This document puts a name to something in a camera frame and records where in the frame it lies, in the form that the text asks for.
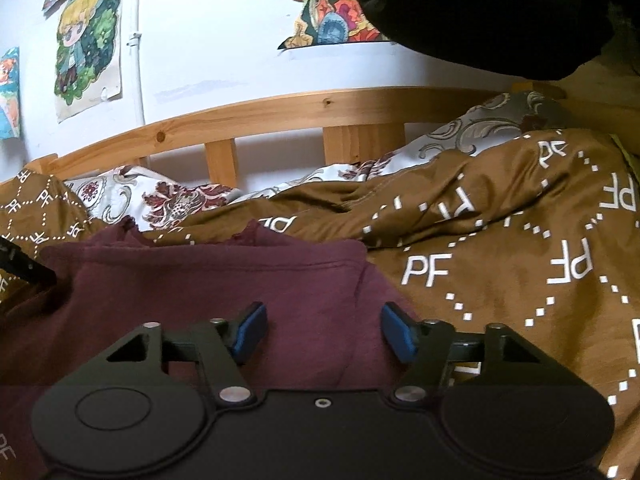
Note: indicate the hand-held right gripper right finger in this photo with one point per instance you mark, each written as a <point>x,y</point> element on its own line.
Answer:
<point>399,332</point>

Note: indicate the small curled wall poster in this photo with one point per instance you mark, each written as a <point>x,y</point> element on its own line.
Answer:
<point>9,90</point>

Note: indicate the blond figure wall poster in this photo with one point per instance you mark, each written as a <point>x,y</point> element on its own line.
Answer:
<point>80,35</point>

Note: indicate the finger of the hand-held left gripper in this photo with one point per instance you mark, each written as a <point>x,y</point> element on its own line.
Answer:
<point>25,262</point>

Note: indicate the white wall pipe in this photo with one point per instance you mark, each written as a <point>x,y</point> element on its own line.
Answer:
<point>136,60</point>

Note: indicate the yellow-green cloth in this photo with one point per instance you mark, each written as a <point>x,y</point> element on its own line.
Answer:
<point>631,160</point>

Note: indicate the maroon long-sleeve shirt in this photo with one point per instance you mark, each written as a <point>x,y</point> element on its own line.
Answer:
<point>200,285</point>

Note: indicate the brown printed blanket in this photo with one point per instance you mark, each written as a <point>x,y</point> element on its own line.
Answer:
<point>500,240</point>

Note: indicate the black puffy jacket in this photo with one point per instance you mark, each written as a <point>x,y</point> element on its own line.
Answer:
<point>475,10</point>

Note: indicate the landscape wall poster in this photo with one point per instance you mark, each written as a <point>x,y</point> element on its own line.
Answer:
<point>325,20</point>

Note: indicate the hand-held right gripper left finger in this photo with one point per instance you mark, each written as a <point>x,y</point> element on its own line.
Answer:
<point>250,332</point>

